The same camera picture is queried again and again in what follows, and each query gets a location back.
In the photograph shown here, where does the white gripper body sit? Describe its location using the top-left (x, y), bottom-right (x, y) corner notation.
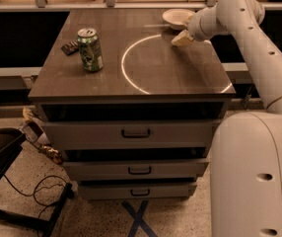
top-left (187, 7), bottom-right (229, 41)

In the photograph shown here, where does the white paper bowl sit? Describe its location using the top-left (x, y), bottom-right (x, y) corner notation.
top-left (162, 9), bottom-right (194, 31)

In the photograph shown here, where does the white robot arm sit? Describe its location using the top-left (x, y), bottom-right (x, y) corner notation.
top-left (172, 0), bottom-right (282, 237)

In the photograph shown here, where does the green soda can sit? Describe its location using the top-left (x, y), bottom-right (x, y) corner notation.
top-left (77, 28), bottom-right (104, 72)

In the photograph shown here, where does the grey drawer cabinet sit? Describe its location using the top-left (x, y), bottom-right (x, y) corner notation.
top-left (28, 8), bottom-right (237, 201)

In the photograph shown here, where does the small dark snack bar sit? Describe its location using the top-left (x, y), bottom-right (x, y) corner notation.
top-left (61, 40), bottom-right (79, 55)

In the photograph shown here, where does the top grey drawer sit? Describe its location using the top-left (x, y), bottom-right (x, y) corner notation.
top-left (43, 119), bottom-right (219, 151)

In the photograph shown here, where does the grey drawer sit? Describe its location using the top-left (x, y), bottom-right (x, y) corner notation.
top-left (62, 159), bottom-right (208, 181)
top-left (78, 182), bottom-right (198, 200)
top-left (43, 119), bottom-right (219, 151)

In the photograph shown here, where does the bottom grey drawer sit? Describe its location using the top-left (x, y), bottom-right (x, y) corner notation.
top-left (78, 182), bottom-right (198, 200)

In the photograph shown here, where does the middle grey drawer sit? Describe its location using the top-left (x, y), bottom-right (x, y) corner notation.
top-left (62, 159), bottom-right (208, 181)

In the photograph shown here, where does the crumpled snack bag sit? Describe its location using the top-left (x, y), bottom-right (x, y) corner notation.
top-left (21, 107), bottom-right (63, 165)

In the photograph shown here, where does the black chair frame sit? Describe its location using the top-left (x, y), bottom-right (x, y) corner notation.
top-left (0, 128), bottom-right (73, 237)

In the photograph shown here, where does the black floor cable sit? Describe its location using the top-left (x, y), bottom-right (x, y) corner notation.
top-left (3, 173), bottom-right (70, 237)

